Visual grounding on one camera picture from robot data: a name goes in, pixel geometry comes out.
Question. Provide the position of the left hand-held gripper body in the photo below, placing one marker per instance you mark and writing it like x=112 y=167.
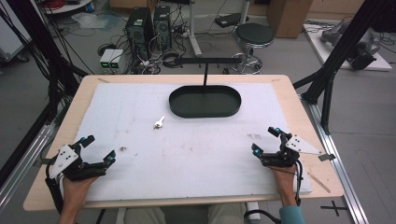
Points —
x=67 y=158

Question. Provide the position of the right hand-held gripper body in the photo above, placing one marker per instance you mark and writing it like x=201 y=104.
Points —
x=288 y=152

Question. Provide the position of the person's right hand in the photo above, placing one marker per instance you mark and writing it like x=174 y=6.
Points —
x=285 y=182

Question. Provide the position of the person's left hand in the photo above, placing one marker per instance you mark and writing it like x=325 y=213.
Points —
x=76 y=188

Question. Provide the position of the thin wooden stick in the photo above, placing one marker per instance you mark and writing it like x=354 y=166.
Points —
x=319 y=182

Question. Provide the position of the white table leg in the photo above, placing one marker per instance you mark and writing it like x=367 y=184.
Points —
x=252 y=210

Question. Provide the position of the white key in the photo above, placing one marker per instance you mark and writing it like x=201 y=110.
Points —
x=158 y=122

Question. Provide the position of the white foam board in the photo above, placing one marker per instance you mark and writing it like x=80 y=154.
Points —
x=186 y=155

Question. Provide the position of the black oval tray hook stand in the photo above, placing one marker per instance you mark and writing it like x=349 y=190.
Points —
x=204 y=104

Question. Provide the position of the white power supply unit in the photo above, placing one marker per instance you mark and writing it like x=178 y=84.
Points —
x=117 y=59
x=106 y=59

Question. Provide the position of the white floor platform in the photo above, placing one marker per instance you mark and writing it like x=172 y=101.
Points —
x=323 y=51

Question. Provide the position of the black round stool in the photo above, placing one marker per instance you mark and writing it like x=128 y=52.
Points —
x=254 y=34

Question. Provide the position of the brown cardboard box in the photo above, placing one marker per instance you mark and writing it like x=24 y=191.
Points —
x=288 y=15

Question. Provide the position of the black flat device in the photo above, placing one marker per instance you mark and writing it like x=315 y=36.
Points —
x=229 y=20

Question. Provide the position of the clear plastic sheet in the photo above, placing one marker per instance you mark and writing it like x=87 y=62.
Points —
x=93 y=20

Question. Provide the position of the large black computer tower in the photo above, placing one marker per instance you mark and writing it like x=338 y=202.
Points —
x=138 y=29

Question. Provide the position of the white desk leg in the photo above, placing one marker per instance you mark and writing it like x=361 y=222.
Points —
x=193 y=28

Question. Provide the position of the round white table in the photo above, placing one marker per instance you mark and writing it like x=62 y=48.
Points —
x=70 y=6

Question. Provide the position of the slim black computer tower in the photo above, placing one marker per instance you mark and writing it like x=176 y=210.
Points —
x=162 y=26

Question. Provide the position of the aluminium rail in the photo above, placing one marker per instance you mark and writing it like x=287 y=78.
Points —
x=25 y=161
x=336 y=155

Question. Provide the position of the black metal frame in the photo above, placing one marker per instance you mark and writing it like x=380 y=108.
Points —
x=34 y=34
x=339 y=46

